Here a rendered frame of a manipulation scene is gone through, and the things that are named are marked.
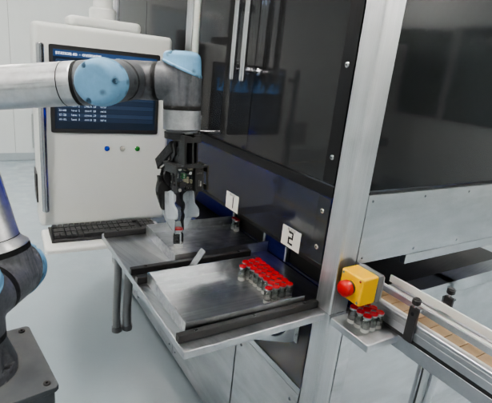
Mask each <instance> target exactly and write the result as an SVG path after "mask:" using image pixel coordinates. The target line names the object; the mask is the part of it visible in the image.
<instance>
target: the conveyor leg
mask: <svg viewBox="0 0 492 403"><path fill-rule="evenodd" d="M417 364H418V363H417ZM436 382H437V378H436V376H434V375H433V374H432V373H430V372H428V371H427V370H426V369H424V368H423V367H421V366H420V365H419V364H418V367H417V370H416V374H415V377H414V383H413V385H412V389H411V392H410V398H409V400H408V403H431V399H432V396H433V393H434V388H435V386H436Z"/></svg>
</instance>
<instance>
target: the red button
mask: <svg viewBox="0 0 492 403"><path fill-rule="evenodd" d="M337 290H338V293H339V294H340V295H341V296H343V297H349V296H351V295H352V294H353V292H354V287H353V285H352V283H351V282H350V281H349V280H341V281H340V282H339V283H338V285H337Z"/></svg>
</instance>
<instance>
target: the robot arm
mask: <svg viewBox="0 0 492 403"><path fill-rule="evenodd" d="M131 100H153V101H160V100H162V101H163V109H164V110H163V129H164V130H166V131H164V138H167V139H173V141H170V142H169V143H168V145H167V146H166V147H165V148H164V149H163V151H162V152H161V153H160V154H159V155H158V156H157V157H156V158H155V161H156V165H157V168H158V169H161V173H160V175H157V183H156V188H155V191H156V196H157V199H158V203H159V205H160V208H161V209H162V213H163V215H164V218H165V219H166V223H167V224H168V226H169V227H170V228H171V230H172V231H175V220H177V219H178V210H177V208H176V206H175V202H176V194H177V193H180V199H181V201H182V208H181V212H182V216H181V219H180V221H181V224H182V228H183V230H185V229H186V227H187V226H188V225H189V223H190V220H191V218H192V217H198V216H199V208H198V206H197V205H196V203H195V198H196V197H197V195H198V192H201V191H203V189H204V190H208V177H209V166H208V165H206V164H203V163H201V162H198V143H202V136H200V132H198V131H199V130H200V129H201V120H202V115H201V101H202V60H201V57H200V55H199V54H197V53H195V52H192V51H185V50H167V51H165V52H164V53H163V58H162V60H161V61H157V62H156V61H139V60H124V59H120V58H116V59H110V58H104V57H96V58H90V59H88V60H78V61H61V62H36V63H23V64H10V65H0V110H15V109H29V108H44V107H58V106H93V105H95V106H112V105H114V104H117V103H119V102H127V101H131ZM204 171H205V172H206V184H205V183H204ZM170 189H172V190H170ZM174 193H176V194H174ZM46 272H47V261H46V257H45V254H44V253H43V252H42V251H41V250H40V249H38V248H37V246H36V245H35V244H32V243H30V239H29V238H28V237H27V236H25V235H23V234H21V233H20V232H19V230H18V225H17V222H16V220H15V217H14V213H13V210H12V208H11V205H10V200H9V198H8V195H7V192H6V188H5V186H4V183H3V180H2V175H1V173H0V387H1V386H3V385H4V384H5V383H7V382H8V381H9V380H10V379H11V378H12V377H13V376H14V375H15V374H16V372H17V370H18V355H17V352H16V351H15V349H14V347H13V345H12V343H11V342H10V339H9V338H8V336H7V332H6V315H7V314H8V313H9V312H10V311H11V310H12V309H13V308H14V307H15V306H16V305H17V304H18V303H19V302H20V301H22V300H23V299H24V298H25V297H26V296H27V295H29V294H30V293H32V292H34V291H35V290H36V289H37V288H38V286H39V285H40V283H41V282H42V281H43V279H44V278H45V276H46Z"/></svg>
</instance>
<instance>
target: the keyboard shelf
mask: <svg viewBox="0 0 492 403"><path fill-rule="evenodd" d="M41 235H42V242H43V246H44V250H45V254H47V255H50V254H58V253H73V252H80V251H88V250H96V249H108V247H107V246H106V244H105V242H104V241H103V240H102V239H95V240H86V241H69V242H61V243H52V242H51V239H50V233H49V230H48V229H44V230H42V232H41Z"/></svg>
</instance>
